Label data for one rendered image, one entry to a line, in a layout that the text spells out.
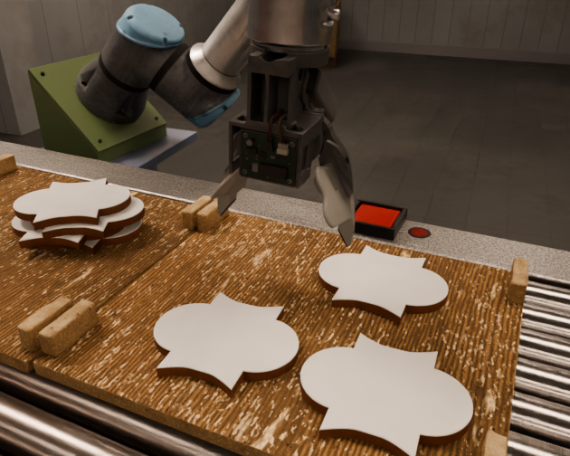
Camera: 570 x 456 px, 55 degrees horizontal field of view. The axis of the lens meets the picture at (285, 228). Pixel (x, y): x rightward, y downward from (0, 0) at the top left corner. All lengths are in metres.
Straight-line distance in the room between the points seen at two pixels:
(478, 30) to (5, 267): 6.70
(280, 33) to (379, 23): 6.81
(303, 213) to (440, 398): 0.42
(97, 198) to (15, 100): 3.68
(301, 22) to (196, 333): 0.30
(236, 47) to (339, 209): 0.57
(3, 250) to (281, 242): 0.35
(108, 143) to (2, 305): 0.60
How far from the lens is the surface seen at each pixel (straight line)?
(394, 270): 0.64
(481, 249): 0.77
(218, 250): 0.69
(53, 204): 0.75
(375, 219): 0.78
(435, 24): 7.17
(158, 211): 0.80
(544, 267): 0.76
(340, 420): 0.46
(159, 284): 0.64
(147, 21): 1.13
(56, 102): 1.21
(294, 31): 0.47
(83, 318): 0.57
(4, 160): 1.01
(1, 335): 0.62
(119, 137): 1.21
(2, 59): 4.34
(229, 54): 1.06
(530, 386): 0.58
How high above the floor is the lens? 1.28
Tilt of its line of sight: 28 degrees down
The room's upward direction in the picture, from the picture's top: straight up
